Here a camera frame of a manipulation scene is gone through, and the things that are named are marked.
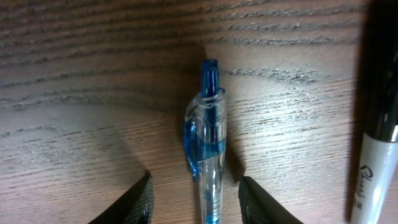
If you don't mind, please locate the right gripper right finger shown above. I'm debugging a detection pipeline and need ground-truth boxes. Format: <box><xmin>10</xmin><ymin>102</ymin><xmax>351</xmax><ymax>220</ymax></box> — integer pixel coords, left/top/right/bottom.
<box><xmin>238</xmin><ymin>176</ymin><xmax>303</xmax><ymax>224</ymax></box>

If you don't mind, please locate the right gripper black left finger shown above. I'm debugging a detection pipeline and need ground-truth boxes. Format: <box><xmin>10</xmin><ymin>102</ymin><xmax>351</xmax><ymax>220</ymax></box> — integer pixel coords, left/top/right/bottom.
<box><xmin>89</xmin><ymin>170</ymin><xmax>155</xmax><ymax>224</ymax></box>

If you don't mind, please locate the black white marker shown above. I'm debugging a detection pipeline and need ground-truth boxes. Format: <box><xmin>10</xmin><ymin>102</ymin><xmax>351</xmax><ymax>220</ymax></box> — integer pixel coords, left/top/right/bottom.
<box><xmin>349</xmin><ymin>40</ymin><xmax>398</xmax><ymax>224</ymax></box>

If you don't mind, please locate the blue ballpoint pen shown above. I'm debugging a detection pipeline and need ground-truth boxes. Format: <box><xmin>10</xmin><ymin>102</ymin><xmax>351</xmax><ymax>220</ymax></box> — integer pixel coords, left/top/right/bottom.
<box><xmin>183</xmin><ymin>59</ymin><xmax>227</xmax><ymax>224</ymax></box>

